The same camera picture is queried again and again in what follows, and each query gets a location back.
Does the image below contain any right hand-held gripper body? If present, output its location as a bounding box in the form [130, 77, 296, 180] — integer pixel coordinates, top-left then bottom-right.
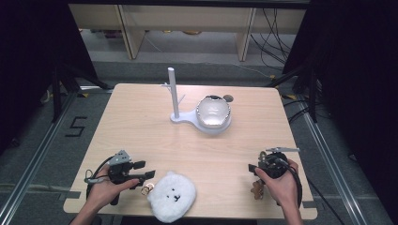
[256, 146, 300, 180]

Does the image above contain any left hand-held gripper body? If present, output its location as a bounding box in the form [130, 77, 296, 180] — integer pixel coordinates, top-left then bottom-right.
[107, 149, 139, 206]

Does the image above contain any brown bear keychain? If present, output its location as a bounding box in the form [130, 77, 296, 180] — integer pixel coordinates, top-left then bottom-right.
[250, 178, 266, 201]

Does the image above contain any white fluffy plush pouch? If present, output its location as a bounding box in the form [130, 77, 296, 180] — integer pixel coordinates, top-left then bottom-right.
[140, 171, 197, 224]

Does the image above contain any white hanger stand with tray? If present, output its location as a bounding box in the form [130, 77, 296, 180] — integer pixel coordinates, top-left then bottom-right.
[161, 67, 233, 136]

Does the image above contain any silver metal bowl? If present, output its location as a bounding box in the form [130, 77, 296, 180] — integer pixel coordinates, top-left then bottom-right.
[195, 95, 233, 129]

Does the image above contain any person's right hand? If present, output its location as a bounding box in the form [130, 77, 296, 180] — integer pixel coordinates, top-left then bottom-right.
[254, 158, 300, 209]

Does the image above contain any person's left hand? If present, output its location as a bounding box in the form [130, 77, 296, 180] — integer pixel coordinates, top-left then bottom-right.
[87, 166, 141, 210]

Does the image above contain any black metal stand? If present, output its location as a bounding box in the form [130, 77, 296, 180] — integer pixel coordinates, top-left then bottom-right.
[266, 64, 319, 124]
[51, 64, 111, 124]

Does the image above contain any black curtain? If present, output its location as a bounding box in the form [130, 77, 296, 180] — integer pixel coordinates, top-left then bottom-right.
[0, 0, 99, 156]
[282, 0, 398, 219]

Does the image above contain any beige wooden desk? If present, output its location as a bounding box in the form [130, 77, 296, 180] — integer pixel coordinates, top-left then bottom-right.
[69, 4, 307, 62]

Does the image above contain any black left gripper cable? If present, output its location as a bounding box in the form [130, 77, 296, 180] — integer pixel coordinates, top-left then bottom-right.
[84, 156, 115, 201]

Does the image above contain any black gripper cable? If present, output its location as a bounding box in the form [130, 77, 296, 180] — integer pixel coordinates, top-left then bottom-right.
[280, 158, 304, 209]
[84, 156, 115, 201]

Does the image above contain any grey cable plug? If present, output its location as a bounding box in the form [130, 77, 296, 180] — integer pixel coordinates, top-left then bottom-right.
[84, 174, 109, 185]

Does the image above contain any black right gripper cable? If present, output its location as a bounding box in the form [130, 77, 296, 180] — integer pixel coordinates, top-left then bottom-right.
[280, 158, 304, 209]

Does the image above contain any aluminium floor rail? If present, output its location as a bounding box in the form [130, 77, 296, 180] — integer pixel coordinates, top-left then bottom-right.
[297, 99, 369, 225]
[0, 92, 78, 225]

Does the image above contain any black floor cable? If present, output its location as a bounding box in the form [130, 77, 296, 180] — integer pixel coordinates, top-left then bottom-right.
[305, 176, 346, 225]

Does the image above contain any white floor cable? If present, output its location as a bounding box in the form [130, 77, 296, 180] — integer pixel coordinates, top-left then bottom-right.
[231, 61, 274, 79]

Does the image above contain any bundle of black cables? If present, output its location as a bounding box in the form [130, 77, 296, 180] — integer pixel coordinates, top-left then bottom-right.
[249, 8, 297, 70]

